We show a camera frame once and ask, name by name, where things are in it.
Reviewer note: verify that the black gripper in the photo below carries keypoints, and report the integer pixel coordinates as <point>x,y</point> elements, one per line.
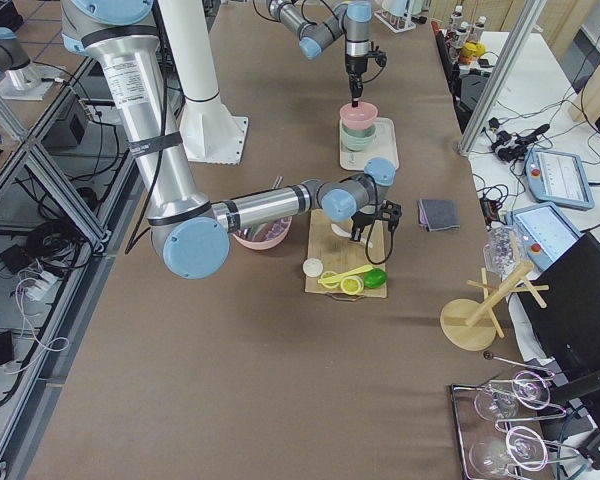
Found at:
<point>363,218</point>
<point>354,68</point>

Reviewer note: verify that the white ceramic spoon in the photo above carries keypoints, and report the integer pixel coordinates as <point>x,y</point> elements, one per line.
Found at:
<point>341,232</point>

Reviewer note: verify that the small pink bowl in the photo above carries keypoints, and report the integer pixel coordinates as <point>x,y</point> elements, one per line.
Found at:
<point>359,117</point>

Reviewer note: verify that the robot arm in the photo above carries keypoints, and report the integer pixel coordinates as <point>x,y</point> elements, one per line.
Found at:
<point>157,61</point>
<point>350,20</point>

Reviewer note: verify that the large pink bowl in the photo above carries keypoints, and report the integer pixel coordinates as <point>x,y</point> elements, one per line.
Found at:
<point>265,236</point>

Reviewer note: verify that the yellow plastic knife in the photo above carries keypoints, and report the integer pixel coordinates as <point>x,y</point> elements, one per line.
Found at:
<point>360,270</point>

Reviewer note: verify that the green lime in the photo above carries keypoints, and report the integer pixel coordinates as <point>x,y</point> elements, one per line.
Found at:
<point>375,278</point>

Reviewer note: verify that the lemon slice back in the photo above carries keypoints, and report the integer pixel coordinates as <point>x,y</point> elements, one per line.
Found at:
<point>325,280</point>

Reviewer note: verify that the purple cloth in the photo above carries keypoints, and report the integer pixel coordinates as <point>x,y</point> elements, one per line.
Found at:
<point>423,221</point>

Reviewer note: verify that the cream rabbit tray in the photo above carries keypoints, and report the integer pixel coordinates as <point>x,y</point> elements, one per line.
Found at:
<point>384,145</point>

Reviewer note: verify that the grey folded cloth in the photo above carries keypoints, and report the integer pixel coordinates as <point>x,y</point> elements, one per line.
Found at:
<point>441,214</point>

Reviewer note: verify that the wooden cup tree stand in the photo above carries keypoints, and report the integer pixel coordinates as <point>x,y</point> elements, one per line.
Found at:
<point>473,326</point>

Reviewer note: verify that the blue teach pendant near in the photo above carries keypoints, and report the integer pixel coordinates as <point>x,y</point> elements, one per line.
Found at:
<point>547,233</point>

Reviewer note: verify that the blue teach pendant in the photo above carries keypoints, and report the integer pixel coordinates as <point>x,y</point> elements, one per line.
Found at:
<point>547,233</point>
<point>558,177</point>

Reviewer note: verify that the blue teach pendant far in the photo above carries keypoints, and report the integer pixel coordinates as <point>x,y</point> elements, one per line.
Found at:
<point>558,177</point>

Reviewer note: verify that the wine glass upper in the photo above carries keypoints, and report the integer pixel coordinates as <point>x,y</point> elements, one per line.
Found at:
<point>502,399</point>

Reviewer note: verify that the wine glass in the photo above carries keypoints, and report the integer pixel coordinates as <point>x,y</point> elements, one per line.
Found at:
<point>502,399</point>
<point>520,451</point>

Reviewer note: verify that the black monitor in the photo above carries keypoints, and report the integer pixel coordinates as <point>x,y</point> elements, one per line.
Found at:
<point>568,328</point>

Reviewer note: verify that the wine glass lower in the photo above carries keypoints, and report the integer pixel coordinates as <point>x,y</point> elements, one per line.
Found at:
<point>520,451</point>

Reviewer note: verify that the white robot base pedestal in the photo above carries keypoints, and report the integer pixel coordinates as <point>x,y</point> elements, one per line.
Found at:
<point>210,133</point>

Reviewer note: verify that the wire glass rack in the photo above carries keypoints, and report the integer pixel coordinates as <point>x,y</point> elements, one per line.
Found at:
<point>496,426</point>

